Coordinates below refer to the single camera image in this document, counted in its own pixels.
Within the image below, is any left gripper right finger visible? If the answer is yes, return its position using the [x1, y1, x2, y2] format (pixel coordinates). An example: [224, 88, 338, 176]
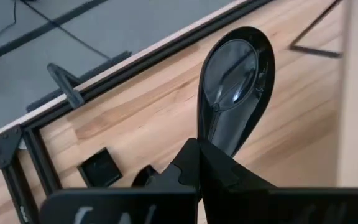
[198, 139, 358, 224]

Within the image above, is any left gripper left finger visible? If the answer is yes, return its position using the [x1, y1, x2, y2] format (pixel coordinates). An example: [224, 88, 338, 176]
[39, 138, 201, 224]

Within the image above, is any black wavy square bowl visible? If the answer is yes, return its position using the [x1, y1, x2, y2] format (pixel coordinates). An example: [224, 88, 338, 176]
[131, 164, 160, 187]

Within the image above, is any small black square plate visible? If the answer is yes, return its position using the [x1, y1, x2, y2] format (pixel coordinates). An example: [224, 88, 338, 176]
[76, 147, 124, 189]

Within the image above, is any black teardrop plate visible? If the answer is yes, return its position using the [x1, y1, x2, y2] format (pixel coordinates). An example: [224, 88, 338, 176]
[196, 26, 276, 158]

